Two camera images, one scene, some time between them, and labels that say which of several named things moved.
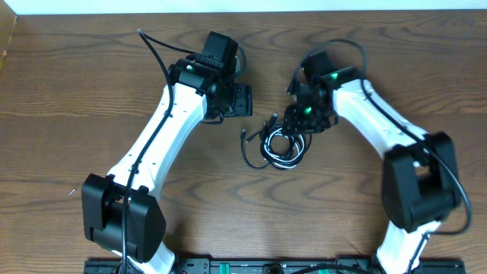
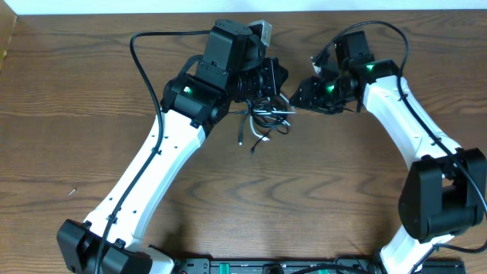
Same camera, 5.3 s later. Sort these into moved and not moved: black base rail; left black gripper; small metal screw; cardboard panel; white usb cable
Moved: white usb cable; left black gripper
Not moved: cardboard panel; small metal screw; black base rail
